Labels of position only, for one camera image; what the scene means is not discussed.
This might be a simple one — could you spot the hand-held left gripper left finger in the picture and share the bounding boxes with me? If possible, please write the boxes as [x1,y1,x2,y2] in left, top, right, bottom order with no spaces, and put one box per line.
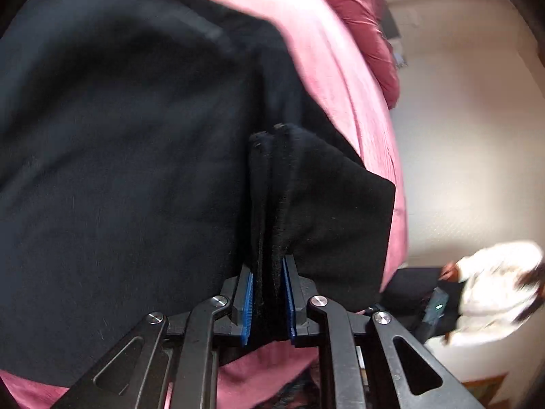
[51,264,256,409]

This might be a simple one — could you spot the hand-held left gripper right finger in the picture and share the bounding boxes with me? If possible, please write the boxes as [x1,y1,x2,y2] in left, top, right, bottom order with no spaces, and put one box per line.
[283,256,486,409]

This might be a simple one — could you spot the black embroidered pants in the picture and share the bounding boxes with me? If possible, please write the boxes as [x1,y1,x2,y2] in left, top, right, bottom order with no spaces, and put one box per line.
[0,0,396,388]

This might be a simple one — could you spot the person's right forearm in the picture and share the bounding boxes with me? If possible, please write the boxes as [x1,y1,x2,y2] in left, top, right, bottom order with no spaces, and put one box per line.
[451,241,545,347]

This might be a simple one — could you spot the dark cloth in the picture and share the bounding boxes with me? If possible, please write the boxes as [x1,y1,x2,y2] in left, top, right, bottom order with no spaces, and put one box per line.
[381,266,465,342]

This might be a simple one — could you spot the dark grey headboard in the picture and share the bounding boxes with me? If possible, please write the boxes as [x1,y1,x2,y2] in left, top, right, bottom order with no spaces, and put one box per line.
[382,3,402,40]

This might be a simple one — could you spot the wooden frame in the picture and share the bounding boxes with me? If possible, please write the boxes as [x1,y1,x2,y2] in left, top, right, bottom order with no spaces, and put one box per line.
[462,374,508,407]

